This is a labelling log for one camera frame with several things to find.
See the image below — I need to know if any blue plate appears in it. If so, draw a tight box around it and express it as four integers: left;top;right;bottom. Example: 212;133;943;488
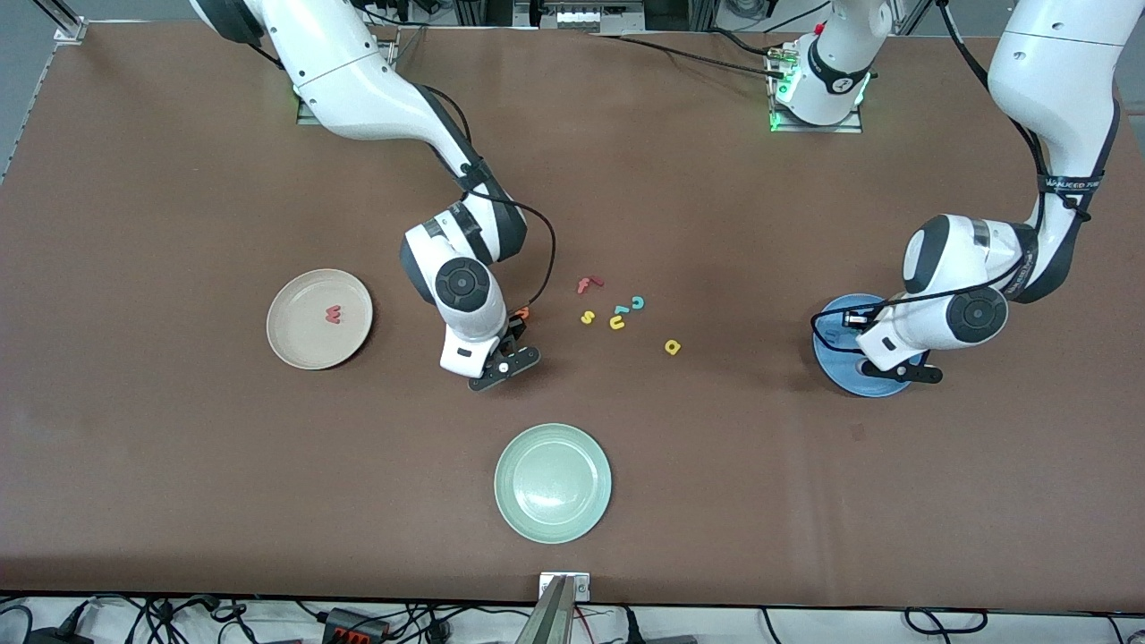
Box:
812;293;922;398

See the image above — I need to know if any pale green plate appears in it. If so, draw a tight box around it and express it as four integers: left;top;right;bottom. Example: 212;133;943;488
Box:
494;423;613;545

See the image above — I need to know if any beige brown plate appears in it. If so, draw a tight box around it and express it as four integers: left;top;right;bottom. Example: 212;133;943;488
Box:
267;268;374;371

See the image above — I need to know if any black orange power strip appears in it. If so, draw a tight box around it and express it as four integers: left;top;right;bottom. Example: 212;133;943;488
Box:
322;607;391;643

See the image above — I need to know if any silver device with connectors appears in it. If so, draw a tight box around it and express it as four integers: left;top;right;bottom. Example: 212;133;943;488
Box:
534;0;645;35

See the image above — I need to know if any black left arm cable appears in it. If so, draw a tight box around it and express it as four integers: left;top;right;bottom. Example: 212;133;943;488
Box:
810;0;1097;352

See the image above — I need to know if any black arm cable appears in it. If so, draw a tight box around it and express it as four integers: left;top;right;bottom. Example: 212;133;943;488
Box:
810;0;1097;352
416;83;557;312

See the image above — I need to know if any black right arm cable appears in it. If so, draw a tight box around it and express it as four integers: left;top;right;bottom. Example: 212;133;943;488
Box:
416;83;557;312

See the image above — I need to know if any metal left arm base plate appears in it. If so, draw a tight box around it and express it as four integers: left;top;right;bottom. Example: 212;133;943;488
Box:
769;40;864;135

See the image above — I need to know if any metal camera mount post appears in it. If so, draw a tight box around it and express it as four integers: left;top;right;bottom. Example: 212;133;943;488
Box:
517;572;591;644

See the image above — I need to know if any black looped floor cable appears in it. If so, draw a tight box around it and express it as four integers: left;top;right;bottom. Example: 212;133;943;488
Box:
903;608;989;636

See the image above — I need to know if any short black table cable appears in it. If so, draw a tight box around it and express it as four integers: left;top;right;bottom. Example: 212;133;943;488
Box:
707;29;788;59

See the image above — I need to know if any long black table cable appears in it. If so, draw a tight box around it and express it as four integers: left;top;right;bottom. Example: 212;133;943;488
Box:
590;34;788;80

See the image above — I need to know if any aluminium frame profile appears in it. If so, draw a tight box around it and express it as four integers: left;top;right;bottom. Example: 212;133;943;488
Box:
34;0;89;44

